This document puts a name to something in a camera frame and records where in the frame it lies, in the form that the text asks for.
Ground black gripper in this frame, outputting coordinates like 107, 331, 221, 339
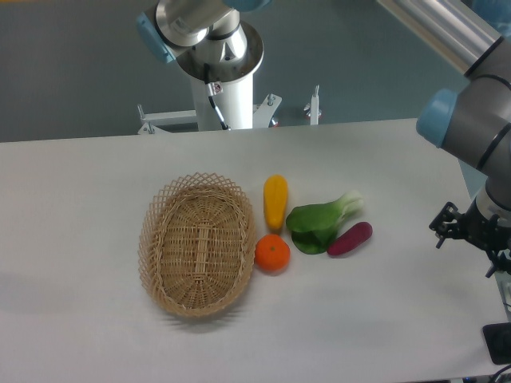
429, 200, 510, 278

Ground green bok choy vegetable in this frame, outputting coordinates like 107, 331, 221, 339
285, 190, 364, 255

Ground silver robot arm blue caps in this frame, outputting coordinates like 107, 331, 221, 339
137, 1, 510, 272

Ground black device at table corner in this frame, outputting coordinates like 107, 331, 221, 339
482, 322, 510, 365

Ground purple sweet potato toy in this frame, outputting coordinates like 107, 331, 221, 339
327, 222, 373, 257

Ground orange fruit toy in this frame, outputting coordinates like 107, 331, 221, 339
255, 234, 291, 273

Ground woven wicker basket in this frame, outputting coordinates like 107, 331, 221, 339
138, 172, 257, 318

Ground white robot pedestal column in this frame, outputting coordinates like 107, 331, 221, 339
175, 19, 265, 132

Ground black cable on pedestal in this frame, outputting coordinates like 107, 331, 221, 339
202, 63, 232, 132

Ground white metal stand frame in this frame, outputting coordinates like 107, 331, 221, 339
137, 85, 323, 135

